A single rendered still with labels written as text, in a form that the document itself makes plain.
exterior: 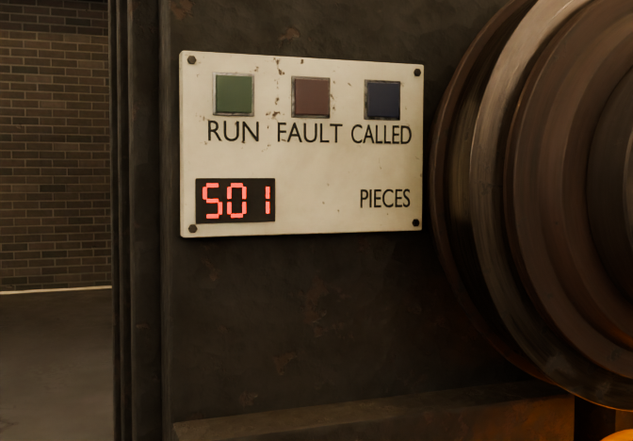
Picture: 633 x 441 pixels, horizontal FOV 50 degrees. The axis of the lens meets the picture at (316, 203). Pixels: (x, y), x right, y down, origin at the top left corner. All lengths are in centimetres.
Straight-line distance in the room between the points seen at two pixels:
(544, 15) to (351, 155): 23
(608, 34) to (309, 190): 32
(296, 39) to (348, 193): 17
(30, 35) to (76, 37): 39
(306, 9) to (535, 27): 23
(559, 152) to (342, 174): 22
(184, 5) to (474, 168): 32
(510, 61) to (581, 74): 6
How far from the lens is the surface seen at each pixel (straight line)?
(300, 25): 74
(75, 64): 670
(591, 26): 70
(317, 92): 71
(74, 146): 663
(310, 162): 70
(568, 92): 66
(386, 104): 73
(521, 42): 67
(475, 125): 63
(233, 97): 68
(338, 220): 72
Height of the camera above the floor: 113
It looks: 3 degrees down
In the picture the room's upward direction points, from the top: straight up
